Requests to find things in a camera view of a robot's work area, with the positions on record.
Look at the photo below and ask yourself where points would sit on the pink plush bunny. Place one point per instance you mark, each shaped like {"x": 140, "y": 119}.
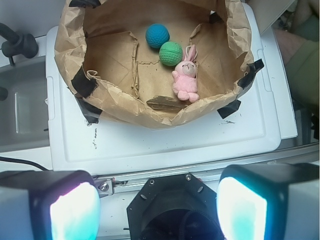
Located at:
{"x": 185, "y": 84}

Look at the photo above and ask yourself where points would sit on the green foam ball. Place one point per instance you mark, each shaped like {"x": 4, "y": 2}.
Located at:
{"x": 170, "y": 53}

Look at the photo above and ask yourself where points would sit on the blue dimpled foam ball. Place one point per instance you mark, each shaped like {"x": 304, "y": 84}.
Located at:
{"x": 156, "y": 35}

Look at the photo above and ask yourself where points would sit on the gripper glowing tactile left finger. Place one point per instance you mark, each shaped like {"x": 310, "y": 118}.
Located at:
{"x": 48, "y": 205}

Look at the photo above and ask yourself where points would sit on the brown paper bag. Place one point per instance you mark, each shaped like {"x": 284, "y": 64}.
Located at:
{"x": 103, "y": 57}

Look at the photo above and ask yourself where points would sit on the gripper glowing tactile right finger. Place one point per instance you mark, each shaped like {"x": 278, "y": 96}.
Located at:
{"x": 269, "y": 201}

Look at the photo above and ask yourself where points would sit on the black knob stand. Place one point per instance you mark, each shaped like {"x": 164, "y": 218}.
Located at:
{"x": 17, "y": 43}

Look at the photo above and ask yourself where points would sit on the white plastic bin lid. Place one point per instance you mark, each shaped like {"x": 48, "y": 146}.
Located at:
{"x": 110, "y": 147}

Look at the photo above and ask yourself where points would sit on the brown bark piece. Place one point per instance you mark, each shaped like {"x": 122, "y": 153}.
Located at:
{"x": 165, "y": 103}

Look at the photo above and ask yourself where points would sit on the clear plastic container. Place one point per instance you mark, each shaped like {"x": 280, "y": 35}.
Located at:
{"x": 23, "y": 110}

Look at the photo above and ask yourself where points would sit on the black octagonal mount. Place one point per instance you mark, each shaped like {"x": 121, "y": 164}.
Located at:
{"x": 174, "y": 209}

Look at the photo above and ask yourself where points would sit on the aluminium rail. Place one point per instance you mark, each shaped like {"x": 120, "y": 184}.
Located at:
{"x": 208, "y": 172}

